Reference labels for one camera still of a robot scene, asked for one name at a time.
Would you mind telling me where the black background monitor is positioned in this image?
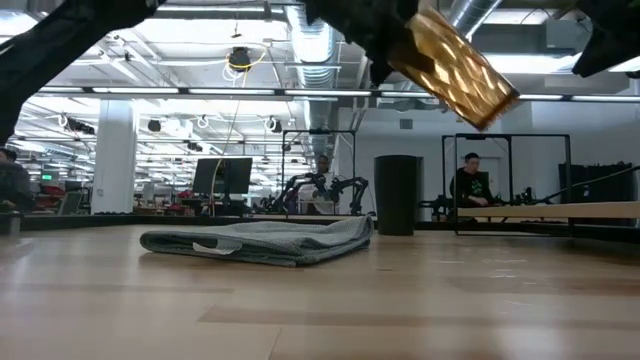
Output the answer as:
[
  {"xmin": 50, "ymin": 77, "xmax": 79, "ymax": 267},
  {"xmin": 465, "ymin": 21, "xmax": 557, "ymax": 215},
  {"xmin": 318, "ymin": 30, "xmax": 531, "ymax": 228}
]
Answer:
[{"xmin": 191, "ymin": 156, "xmax": 254, "ymax": 213}]

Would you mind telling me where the black metal background frame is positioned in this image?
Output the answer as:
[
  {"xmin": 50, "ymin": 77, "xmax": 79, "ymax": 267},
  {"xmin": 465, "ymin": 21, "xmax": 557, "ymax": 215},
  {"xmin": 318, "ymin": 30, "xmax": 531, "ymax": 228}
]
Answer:
[{"xmin": 281, "ymin": 128, "xmax": 358, "ymax": 218}]

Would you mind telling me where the person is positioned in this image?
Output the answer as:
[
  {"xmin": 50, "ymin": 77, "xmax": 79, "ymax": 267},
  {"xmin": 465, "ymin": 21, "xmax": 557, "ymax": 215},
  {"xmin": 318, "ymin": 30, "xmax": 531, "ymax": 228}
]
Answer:
[
  {"xmin": 448, "ymin": 152, "xmax": 503, "ymax": 209},
  {"xmin": 0, "ymin": 147, "xmax": 37, "ymax": 215},
  {"xmin": 298, "ymin": 154, "xmax": 342, "ymax": 216}
]

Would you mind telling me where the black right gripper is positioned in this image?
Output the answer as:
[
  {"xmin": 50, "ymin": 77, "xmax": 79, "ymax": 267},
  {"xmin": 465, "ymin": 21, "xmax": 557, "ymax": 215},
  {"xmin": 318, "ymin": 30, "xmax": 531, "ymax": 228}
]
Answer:
[{"xmin": 301, "ymin": 0, "xmax": 422, "ymax": 87}]

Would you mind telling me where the amber textured glass cup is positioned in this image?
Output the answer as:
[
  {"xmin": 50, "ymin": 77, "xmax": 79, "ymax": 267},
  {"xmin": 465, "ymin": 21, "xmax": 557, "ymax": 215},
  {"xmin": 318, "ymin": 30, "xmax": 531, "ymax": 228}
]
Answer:
[{"xmin": 387, "ymin": 7, "xmax": 521, "ymax": 132}]

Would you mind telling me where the grey folded towel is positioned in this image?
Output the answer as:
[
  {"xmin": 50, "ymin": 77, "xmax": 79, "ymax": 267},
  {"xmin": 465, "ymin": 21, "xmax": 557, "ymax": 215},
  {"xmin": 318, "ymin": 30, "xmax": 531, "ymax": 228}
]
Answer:
[{"xmin": 139, "ymin": 215, "xmax": 375, "ymax": 268}]

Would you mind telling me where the black aluminium table frame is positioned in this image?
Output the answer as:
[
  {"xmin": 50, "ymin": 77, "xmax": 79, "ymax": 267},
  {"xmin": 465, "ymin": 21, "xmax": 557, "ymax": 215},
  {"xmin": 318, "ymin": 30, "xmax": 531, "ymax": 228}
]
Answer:
[{"xmin": 0, "ymin": 212, "xmax": 640, "ymax": 245}]

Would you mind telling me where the silver ventilation duct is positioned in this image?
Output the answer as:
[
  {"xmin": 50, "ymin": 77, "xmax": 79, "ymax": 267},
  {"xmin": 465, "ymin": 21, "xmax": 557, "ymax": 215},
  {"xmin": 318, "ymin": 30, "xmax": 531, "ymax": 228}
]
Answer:
[
  {"xmin": 283, "ymin": 3, "xmax": 344, "ymax": 162},
  {"xmin": 446, "ymin": 0, "xmax": 505, "ymax": 42}
]

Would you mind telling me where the long ceiling light strip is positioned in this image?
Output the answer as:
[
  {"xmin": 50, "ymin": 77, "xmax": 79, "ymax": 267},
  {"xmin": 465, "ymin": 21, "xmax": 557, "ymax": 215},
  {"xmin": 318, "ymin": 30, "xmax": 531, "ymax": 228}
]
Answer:
[{"xmin": 34, "ymin": 85, "xmax": 640, "ymax": 104}]

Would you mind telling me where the black ceiling-hung device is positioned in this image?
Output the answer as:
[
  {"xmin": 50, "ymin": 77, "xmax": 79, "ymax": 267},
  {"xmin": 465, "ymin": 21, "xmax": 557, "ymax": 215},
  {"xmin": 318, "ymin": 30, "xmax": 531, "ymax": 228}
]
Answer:
[{"xmin": 227, "ymin": 45, "xmax": 253, "ymax": 72}]

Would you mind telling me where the white pillar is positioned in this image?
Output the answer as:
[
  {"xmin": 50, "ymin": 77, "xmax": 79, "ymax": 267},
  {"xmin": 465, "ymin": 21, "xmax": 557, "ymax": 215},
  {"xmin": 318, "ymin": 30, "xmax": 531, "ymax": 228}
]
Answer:
[{"xmin": 90, "ymin": 99, "xmax": 140, "ymax": 216}]

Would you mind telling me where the tall black cup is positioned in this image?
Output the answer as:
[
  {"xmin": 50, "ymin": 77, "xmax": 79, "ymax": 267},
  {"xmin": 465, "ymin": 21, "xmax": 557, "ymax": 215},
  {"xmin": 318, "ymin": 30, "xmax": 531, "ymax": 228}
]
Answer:
[{"xmin": 373, "ymin": 154, "xmax": 421, "ymax": 237}]

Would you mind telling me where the black panel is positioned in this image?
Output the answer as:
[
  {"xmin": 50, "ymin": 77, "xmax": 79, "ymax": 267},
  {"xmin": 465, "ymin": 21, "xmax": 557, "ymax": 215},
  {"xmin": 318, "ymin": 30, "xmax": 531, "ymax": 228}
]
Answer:
[{"xmin": 558, "ymin": 161, "xmax": 637, "ymax": 227}]

